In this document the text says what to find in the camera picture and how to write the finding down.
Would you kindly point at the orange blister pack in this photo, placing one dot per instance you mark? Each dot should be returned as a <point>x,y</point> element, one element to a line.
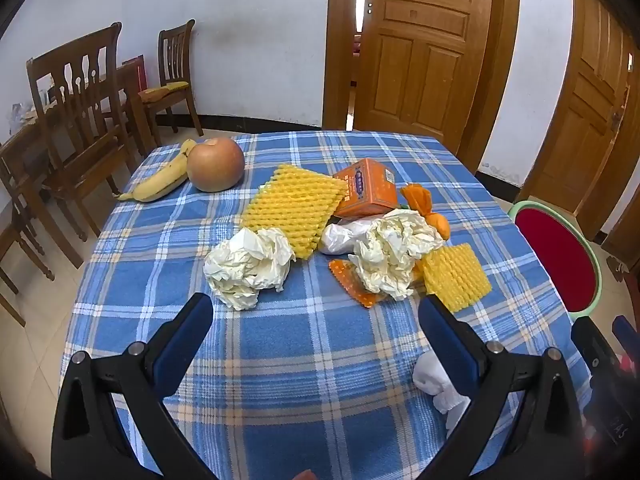
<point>350,282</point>

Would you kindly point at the red basin with green rim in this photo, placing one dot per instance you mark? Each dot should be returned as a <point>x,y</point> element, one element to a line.
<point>555,255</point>

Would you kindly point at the blue plaid tablecloth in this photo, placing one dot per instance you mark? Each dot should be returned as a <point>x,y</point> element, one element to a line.
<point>300,360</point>

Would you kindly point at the clear plastic bag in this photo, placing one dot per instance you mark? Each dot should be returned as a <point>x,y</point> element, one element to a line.
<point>20,112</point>

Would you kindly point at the wooden chair with cushion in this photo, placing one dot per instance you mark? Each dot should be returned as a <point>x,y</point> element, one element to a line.
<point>175,50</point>

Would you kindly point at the open wooden door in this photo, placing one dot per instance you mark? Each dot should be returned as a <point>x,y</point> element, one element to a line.
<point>425,60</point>

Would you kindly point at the yellow seat cushion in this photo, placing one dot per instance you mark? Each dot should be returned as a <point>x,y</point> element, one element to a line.
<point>162,91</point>

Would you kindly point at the yellow banana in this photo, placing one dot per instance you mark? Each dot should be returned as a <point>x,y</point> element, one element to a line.
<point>160,180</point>

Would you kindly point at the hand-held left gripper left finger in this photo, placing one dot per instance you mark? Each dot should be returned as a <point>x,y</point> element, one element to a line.
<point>182,345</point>

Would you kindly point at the large yellow foam net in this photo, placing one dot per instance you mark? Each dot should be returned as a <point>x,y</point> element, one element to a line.
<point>290,210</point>

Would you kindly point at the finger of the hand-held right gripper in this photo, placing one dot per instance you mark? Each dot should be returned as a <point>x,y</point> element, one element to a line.
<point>627,332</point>
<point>590,350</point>

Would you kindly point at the orange cardboard box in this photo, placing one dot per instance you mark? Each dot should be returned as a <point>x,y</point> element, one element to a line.
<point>367,190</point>

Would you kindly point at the white plastic bag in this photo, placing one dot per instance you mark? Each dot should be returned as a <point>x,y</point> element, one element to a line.
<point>337,237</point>

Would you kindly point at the wooden door frame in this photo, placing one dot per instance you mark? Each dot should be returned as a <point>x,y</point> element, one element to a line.
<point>337,60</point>
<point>540,175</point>

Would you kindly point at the closed wooden door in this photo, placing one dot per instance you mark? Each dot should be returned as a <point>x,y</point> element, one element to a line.
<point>590,110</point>

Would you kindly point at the white knotted cloth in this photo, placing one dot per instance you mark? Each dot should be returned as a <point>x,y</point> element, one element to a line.
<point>430,375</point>

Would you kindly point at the orange plastic bag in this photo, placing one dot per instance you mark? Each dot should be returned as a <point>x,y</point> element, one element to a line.
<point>420,200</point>

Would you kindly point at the white paper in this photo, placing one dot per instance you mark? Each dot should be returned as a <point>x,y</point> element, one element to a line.
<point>390,250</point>
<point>245,265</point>

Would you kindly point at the small yellow foam net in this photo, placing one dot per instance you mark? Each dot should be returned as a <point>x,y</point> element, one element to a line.
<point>455,275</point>

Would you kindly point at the orange-brown apple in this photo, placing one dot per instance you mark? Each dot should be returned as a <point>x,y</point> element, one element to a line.
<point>215,165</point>

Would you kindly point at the red paper bag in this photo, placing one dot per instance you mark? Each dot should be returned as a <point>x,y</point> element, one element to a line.
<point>136,72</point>

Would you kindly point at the large wooden chair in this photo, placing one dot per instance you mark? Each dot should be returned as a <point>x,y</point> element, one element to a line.
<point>75,90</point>

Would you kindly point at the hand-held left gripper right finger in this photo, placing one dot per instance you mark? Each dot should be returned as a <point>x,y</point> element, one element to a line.
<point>445,340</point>

